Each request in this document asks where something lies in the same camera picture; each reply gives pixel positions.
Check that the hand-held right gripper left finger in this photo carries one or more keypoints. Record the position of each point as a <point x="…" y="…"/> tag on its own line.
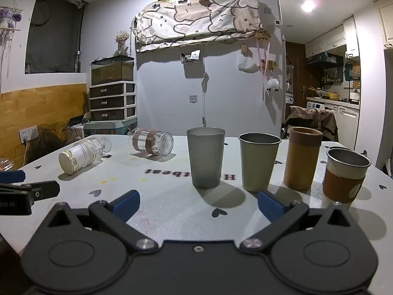
<point x="127" y="205"/>

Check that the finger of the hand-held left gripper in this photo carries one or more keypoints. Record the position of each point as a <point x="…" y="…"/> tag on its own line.
<point x="43" y="190"/>
<point x="12" y="176"/>

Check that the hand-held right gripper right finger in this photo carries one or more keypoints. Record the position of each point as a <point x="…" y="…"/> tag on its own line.
<point x="270" y="205"/>

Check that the grey-green metal cup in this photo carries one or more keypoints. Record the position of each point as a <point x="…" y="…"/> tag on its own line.
<point x="258" y="166"/>

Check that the white patterned cup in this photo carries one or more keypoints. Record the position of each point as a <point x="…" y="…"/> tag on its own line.
<point x="78" y="158"/>

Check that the brown wooden cup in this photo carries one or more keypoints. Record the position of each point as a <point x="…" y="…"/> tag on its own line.
<point x="301" y="159"/>

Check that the clear cup with brown bands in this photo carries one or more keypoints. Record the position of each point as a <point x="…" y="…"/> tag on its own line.
<point x="150" y="143"/>

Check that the metal cup with brown sleeve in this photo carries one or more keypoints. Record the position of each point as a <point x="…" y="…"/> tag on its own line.
<point x="344" y="178"/>

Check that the grey frosted cup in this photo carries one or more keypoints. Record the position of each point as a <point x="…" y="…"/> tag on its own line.
<point x="205" y="159"/>

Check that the white heart printed tablecloth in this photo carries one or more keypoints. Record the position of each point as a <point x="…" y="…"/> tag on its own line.
<point x="172" y="196"/>

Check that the black net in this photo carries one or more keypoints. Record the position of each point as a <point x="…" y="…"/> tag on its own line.
<point x="46" y="143"/>

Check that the clear stemmed glass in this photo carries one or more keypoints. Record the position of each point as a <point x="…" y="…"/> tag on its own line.
<point x="104" y="143"/>

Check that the teal cabinet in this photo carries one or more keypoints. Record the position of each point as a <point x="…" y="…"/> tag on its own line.
<point x="107" y="126"/>

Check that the chair with brown cloth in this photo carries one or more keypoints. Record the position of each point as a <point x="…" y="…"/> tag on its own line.
<point x="310" y="119"/>

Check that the white drawer unit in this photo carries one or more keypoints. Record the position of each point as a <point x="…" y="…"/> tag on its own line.
<point x="112" y="101"/>

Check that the white washing machine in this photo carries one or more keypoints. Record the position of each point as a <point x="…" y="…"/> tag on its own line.
<point x="314" y="104"/>

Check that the white hanging plush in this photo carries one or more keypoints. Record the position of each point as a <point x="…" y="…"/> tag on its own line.
<point x="272" y="85"/>

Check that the yellow pot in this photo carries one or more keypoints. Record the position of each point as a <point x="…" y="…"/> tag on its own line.
<point x="333" y="96"/>

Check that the dark wooden door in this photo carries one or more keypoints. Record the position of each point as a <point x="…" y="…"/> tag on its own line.
<point x="296" y="73"/>

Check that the glass fish tank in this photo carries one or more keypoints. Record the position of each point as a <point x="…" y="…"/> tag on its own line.
<point x="112" y="70"/>

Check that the white plastic bag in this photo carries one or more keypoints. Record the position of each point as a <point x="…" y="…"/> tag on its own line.
<point x="246" y="64"/>

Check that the dark window cover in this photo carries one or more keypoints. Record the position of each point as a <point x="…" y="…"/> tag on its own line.
<point x="53" y="33"/>

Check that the purple plush toy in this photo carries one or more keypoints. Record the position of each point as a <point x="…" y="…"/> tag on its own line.
<point x="9" y="17"/>

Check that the dried flower bouquet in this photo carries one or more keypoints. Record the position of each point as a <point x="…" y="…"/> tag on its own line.
<point x="122" y="41"/>

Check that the printed blanket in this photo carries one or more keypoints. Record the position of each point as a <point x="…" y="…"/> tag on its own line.
<point x="196" y="21"/>

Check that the round ceiling light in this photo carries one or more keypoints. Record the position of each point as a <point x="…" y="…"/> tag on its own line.
<point x="308" y="5"/>

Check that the white wall socket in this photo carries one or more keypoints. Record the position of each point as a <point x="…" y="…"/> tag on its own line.
<point x="28" y="133"/>

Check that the small wall shelf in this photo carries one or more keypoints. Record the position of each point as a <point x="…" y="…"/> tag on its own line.
<point x="190" y="57"/>

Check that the white kitchen wall cabinets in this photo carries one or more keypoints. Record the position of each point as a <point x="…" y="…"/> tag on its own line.
<point x="334" y="38"/>

